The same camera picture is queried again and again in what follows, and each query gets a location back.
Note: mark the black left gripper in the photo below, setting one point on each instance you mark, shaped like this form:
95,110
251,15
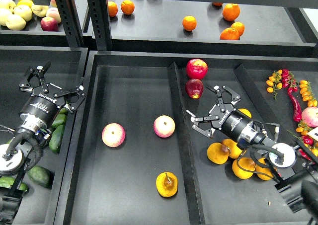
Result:
45,102

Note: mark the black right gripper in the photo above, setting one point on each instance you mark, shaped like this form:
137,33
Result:
225,118

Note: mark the yellow pear with stem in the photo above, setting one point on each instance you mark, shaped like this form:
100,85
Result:
167,184

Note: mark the dark green avocado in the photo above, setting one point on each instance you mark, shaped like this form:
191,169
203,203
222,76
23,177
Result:
56,139

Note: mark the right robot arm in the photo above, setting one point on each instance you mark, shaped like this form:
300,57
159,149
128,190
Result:
294,168

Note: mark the yellow pear lone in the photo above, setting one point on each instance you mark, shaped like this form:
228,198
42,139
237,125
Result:
245,112

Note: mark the yellow pear top pile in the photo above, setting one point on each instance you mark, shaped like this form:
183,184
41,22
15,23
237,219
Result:
235,151

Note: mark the yellow pear pile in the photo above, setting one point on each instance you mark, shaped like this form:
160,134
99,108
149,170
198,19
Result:
244,167
235,151
218,153

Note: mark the yellow pear left pile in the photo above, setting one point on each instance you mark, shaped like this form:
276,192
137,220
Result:
218,153

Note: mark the yellow pear bottom pile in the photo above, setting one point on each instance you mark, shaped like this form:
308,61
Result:
244,167

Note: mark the black left tray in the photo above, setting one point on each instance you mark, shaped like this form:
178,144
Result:
39,205

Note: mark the black tray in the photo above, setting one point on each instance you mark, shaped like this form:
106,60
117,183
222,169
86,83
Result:
117,186
39,205

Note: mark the dark red apple lower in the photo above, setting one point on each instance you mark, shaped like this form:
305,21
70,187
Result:
194,88

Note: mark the red apple upper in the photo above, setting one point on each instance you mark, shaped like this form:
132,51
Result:
196,69

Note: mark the pink apple centre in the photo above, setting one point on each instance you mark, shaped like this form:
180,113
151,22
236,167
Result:
164,126

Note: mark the pink apple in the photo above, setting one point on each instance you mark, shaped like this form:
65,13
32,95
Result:
164,126
113,135

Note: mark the red apple on shelf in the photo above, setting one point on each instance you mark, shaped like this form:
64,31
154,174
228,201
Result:
49,24

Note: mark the red chili pepper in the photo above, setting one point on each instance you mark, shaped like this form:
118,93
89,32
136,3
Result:
297,111

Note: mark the pink apple left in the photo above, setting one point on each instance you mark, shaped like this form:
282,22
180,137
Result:
113,135

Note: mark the orange front shelf right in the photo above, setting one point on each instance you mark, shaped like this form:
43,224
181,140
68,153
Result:
230,34

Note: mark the pink apple right edge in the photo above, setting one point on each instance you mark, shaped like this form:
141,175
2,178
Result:
310,116

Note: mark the orange cherry tomato vine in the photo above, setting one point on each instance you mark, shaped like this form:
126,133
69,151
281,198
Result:
307,93

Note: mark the orange centre shelf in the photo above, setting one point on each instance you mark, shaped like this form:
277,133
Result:
189,23

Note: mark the black centre tray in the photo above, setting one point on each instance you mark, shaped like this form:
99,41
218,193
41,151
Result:
117,186

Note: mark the large orange shelf right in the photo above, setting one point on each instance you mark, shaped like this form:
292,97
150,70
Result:
231,11

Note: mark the orange shelf left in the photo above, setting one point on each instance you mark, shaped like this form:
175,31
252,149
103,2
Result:
127,7

